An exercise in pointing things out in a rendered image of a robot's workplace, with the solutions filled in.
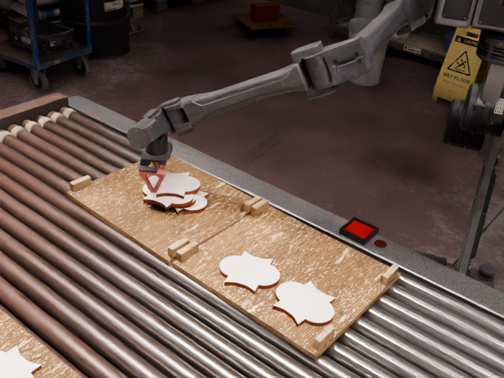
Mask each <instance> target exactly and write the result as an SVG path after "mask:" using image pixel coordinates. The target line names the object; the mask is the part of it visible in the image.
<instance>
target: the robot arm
mask: <svg viewBox="0 0 504 378"><path fill-rule="evenodd" d="M434 1H435V0H386V3H387V4H386V5H385V6H384V8H383V10H382V12H381V14H380V15H379V16H377V17H376V18H375V19H374V20H373V21H372V22H371V23H369V24H368V25H367V26H366V27H365V28H364V29H362V30H361V31H360V32H359V33H358V34H357V35H356V36H355V37H354V38H352V39H349V40H344V41H341V42H339V43H334V44H332V45H328V46H324V47H323V44H322V42H321V41H317V42H315V43H311V44H308V45H306V46H302V47H300V48H298V49H295V50H293V51H292V52H291V54H290V55H291V56H292V60H293V63H292V64H290V65H288V66H286V67H284V68H281V69H280V70H276V71H273V72H271V73H267V74H264V75H262V76H258V77H255V78H253V79H249V80H246V81H244V82H240V83H237V84H235V85H231V86H228V87H226V88H222V89H219V90H217V91H212V92H208V93H202V94H200V93H197V94H193V95H188V96H186V97H182V98H180V97H176V98H174V99H172V100H168V101H165V102H163V103H162V104H161V105H160V106H159V107H158V109H150V110H148V111H146V112H145V115H144V116H143V117H142V120H140V121H139V122H138V123H136V124H135V125H134V126H133V127H132V128H131V129H130V130H129V131H128V132H127V139H128V141H129V143H130V144H131V145H132V146H133V147H135V148H137V149H144V150H143V153H142V156H141V159H140V166H139V174H140V175H141V177H142V179H143V180H144V182H145V183H146V184H147V186H148V189H149V190H150V192H151V193H156V192H157V191H158V188H159V187H160V185H161V182H162V181H163V180H164V177H165V175H166V173H167V171H166V170H164V168H165V166H166V165H167V161H168V160H169V159H170V155H171V154H172V151H173V146H172V143H171V142H168V132H170V133H171V134H172V136H173V135H176V134H178V135H179V136H181V135H184V134H188V133H190V132H191V131H192V130H193V129H194V126H195V125H197V124H199V123H202V122H204V121H205V120H206V119H208V118H210V117H212V116H215V115H217V114H219V113H224V112H226V111H229V110H234V109H236V108H239V107H243V106H246V105H248V104H252V103H255V102H258V101H262V100H265V99H267V98H272V97H274V96H277V95H282V94H284V93H288V92H298V91H301V92H303V91H305V92H306V95H307V98H308V100H311V99H314V98H318V97H321V96H324V95H328V94H331V93H332V92H335V91H337V90H338V84H340V83H343V82H346V81H348V80H351V79H354V78H356V77H360V76H362V75H365V74H368V73H370V72H371V71H372V70H373V68H372V66H371V62H372V60H373V57H374V56H375V54H376V53H377V52H378V51H379V50H380V49H381V48H382V47H383V46H384V45H385V44H386V43H387V42H388V41H389V40H390V39H391V38H392V37H393V36H394V35H395V34H396V33H397V36H398V35H404V34H406V33H409V32H412V31H413V30H414V29H415V28H417V27H419V26H421V25H423V24H424V23H426V19H429V18H431V14H432V13H433V12H432V11H433V7H434ZM426 14H427V15H426ZM336 62H338V63H337V64H335V63H336ZM151 162H152V164H153V166H154V167H153V166H149V165H150V164H151ZM157 162H158V165H161V167H160V168H158V165H157ZM147 175H149V176H157V177H158V178H159V179H158V181H157V184H156V185H155V187H152V184H151V182H150V181H149V178H148V176H147Z"/></svg>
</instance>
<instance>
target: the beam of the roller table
mask: <svg viewBox="0 0 504 378"><path fill-rule="evenodd" d="M68 103H69V108H71V109H73V110H76V111H77V112H78V113H79V114H81V115H83V116H85V117H87V118H89V119H91V120H93V121H95V122H97V123H99V124H101V125H103V126H105V127H107V128H109V129H112V130H114V131H116V132H118V133H120V134H122V135H124V136H126V137H128V131H129V130H130V129H131V128H132V127H133V126H134V125H135V124H136V123H138V122H136V121H134V120H131V119H129V118H127V117H125V116H123V115H120V114H118V113H117V112H114V111H112V110H111V109H107V108H106V107H104V106H101V105H100V104H97V103H95V102H93V101H91V100H89V99H86V98H84V97H82V96H80V95H76V96H73V97H69V98H68ZM168 142H171V143H172V154H171V155H173V156H175V157H177V158H179V159H180V160H182V161H184V162H186V163H188V164H190V165H191V166H193V167H196V168H197V169H199V170H202V171H203V172H204V173H207V174H209V175H210V176H213V177H215V178H216V179H218V180H220V181H222V182H224V183H226V184H228V185H229V186H231V187H233V188H235V189H237V190H239V191H241V192H242V193H244V194H247V195H248V196H250V197H252V198H254V197H256V196H260V197H262V200H263V199H265V198H266V199H267V200H268V201H269V205H270V206H271V207H273V208H274V209H277V210H278V211H280V212H283V213H284V214H286V215H289V216H290V217H292V218H295V219H296V220H298V221H300V222H302V223H303V224H306V225H308V226H309V227H312V228H314V229H315V230H318V231H320V232H321V233H324V234H326V235H327V236H330V237H332V238H333V239H336V240H338V241H339V242H342V243H344V244H345V245H348V246H350V247H351V248H354V249H356V250H357V251H360V252H362V253H363V254H367V255H368V256H370V257H373V258H374V259H376V260H379V261H380V262H382V263H385V264H386V265H388V266H392V265H393V264H395V265H397V266H398V267H399V268H398V271H400V272H403V273H404V274H406V275H409V276H411V277H413V278H415V279H417V280H419V281H421V282H423V283H425V284H427V285H429V286H431V287H433V288H435V289H437V290H439V291H441V292H443V293H445V294H447V295H449V296H452V297H454V298H456V299H458V300H460V301H462V302H464V303H466V304H468V305H470V306H472V307H474V308H476V309H478V310H480V311H482V312H484V313H486V314H488V315H490V316H492V317H495V318H497V319H498V320H501V321H503V322H504V293H503V292H500V291H498V290H496V289H494V288H492V287H489V286H487V285H485V284H483V283H481V282H478V281H477V280H474V279H472V278H471V277H467V276H466V275H464V274H461V273H460V272H458V271H455V270H453V269H451V268H449V267H447V266H444V265H442V264H440V263H438V262H436V261H433V260H432V259H429V258H427V257H426V256H422V255H421V254H419V253H416V252H415V251H413V250H410V249H408V248H406V247H404V246H402V245H399V244H397V243H395V242H393V241H391V240H388V239H387V238H384V237H382V236H381V235H377V234H376V235H375V236H374V237H373V238H372V239H371V240H370V241H369V242H368V243H367V244H365V245H362V244H359V243H358V242H356V241H353V240H352V239H349V238H347V237H345V236H343V235H341V234H339V230H340V228H341V227H342V226H343V225H344V224H346V223H347V222H348V220H346V219H343V218H342V217H339V216H337V215H336V214H332V213H331V212H329V211H326V210H325V209H323V208H320V207H318V206H316V205H314V204H312V203H309V202H307V201H305V200H303V199H301V198H298V197H297V196H294V195H292V194H291V193H287V192H286V191H284V190H281V189H280V188H278V187H275V186H273V185H271V184H269V183H267V182H264V181H262V180H260V179H258V178H256V177H253V176H252V175H249V174H247V173H246V172H242V171H241V170H239V169H236V168H235V167H232V166H230V165H228V164H226V163H224V162H221V161H219V160H217V159H215V158H213V157H210V156H208V155H207V154H204V153H202V152H201V151H197V150H196V149H194V148H191V147H190V146H187V145H185V144H183V143H181V142H179V141H176V140H174V139H172V138H170V137H168ZM376 240H382V241H384V242H385V243H386V244H387V245H386V247H377V246H376V245H375V244H374V242H375V241H376Z"/></svg>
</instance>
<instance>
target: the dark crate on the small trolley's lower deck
mask: <svg viewBox="0 0 504 378"><path fill-rule="evenodd" d="M8 28H9V29H8V30H10V34H9V35H10V40H11V44H13V45H15V46H18V47H22V48H24V49H27V50H31V51H32V46H31V41H30V35H29V32H25V30H27V29H29V24H28V21H26V22H21V23H18V24H15V25H10V26H8ZM34 28H35V34H36V41H37V51H38V53H40V54H42V55H44V56H48V55H50V54H53V53H57V52H59V51H62V50H66V49H69V48H71V47H74V46H75V45H74V42H75V41H74V36H73V30H74V29H73V28H68V27H66V26H63V25H59V24H56V23H53V22H49V21H46V20H43V19H34Z"/></svg>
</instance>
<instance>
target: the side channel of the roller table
mask: <svg viewBox="0 0 504 378"><path fill-rule="evenodd" d="M62 107H67V108H69V103H68V97H67V96H65V95H63V94H61V93H59V92H56V93H54V94H49V95H47V96H44V97H40V98H37V99H34V100H30V101H28V102H25V103H21V104H18V105H16V106H12V107H9V108H7V109H2V110H0V129H2V130H3V131H8V128H9V127H10V126H11V125H17V126H21V124H22V123H23V122H24V121H25V120H29V121H31V122H33V121H34V120H35V118H36V117H37V116H43V117H47V115H48V113H49V112H51V111H54V112H56V113H59V111H60V109H61V108H62Z"/></svg>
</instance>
